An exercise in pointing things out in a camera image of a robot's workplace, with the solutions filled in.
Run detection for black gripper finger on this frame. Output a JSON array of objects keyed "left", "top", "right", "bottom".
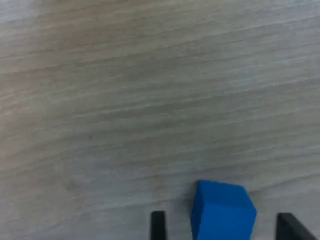
[
  {"left": 276, "top": 212, "right": 320, "bottom": 240},
  {"left": 150, "top": 211, "right": 167, "bottom": 240}
]

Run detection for blue cube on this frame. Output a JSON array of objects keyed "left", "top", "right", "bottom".
[{"left": 190, "top": 179, "right": 258, "bottom": 240}]

